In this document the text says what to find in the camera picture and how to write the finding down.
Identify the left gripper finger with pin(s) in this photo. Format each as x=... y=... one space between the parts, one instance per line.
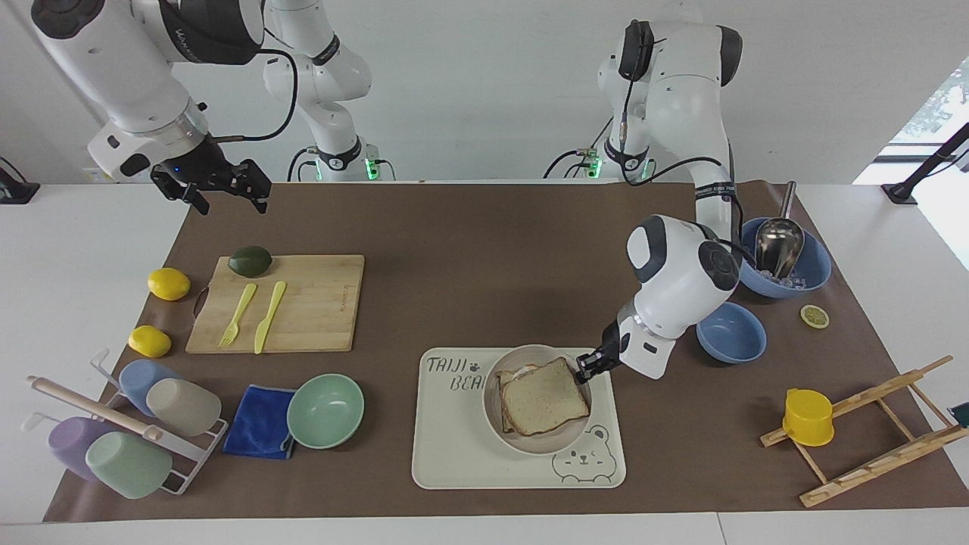
x=591 y=358
x=586 y=376

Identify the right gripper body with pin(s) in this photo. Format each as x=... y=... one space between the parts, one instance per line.
x=203 y=160

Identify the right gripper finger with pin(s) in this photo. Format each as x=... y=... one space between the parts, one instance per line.
x=195 y=198
x=254 y=183

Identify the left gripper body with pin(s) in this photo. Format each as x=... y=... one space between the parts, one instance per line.
x=612 y=344

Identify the bread slice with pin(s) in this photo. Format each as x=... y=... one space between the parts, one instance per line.
x=545 y=401

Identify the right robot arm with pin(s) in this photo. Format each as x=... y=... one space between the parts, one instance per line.
x=98 y=68

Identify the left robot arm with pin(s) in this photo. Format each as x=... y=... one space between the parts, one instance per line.
x=685 y=280

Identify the beige plate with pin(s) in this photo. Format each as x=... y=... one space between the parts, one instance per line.
x=598 y=405

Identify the sandwich base with filling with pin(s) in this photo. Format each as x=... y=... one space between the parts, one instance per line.
x=506 y=377

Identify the dark green avocado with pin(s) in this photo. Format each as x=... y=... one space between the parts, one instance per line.
x=250 y=261

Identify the yellow lemon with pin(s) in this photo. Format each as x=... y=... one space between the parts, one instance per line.
x=169 y=284
x=150 y=341

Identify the small blue bowl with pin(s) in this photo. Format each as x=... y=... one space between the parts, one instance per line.
x=730 y=337

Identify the yellow plastic fork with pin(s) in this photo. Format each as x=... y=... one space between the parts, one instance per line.
x=239 y=310

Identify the wooden cutting board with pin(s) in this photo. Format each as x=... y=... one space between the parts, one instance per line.
x=318 y=303

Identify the yellow plastic knife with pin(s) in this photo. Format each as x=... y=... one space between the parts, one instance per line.
x=269 y=318

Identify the cream tray with bear print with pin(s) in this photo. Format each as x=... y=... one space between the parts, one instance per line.
x=454 y=446

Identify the black stand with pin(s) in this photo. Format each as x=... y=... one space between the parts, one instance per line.
x=15 y=191
x=920 y=170

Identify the blue cup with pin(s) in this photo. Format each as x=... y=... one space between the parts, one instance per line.
x=136 y=378

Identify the ice cubes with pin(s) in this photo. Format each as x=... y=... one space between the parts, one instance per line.
x=791 y=283

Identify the metal scoop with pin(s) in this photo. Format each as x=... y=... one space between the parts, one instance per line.
x=780 y=242

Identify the lemon slice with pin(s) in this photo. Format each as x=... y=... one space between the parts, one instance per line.
x=814 y=316

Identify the beige cup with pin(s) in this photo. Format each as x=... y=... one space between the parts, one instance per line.
x=185 y=409

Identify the yellow cup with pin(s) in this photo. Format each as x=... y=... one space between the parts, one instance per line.
x=808 y=420

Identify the large blue bowl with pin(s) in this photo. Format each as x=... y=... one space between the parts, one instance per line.
x=817 y=265

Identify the blue cloth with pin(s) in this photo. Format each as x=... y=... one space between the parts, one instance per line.
x=253 y=424

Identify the green bowl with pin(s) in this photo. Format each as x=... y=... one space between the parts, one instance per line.
x=325 y=412

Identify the green cup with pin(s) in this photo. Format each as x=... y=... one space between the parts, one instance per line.
x=129 y=465

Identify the purple cup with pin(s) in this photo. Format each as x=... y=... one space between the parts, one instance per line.
x=68 y=446

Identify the wooden rack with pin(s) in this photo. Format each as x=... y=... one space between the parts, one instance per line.
x=878 y=462

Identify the dark green object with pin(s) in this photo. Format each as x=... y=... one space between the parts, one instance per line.
x=960 y=415

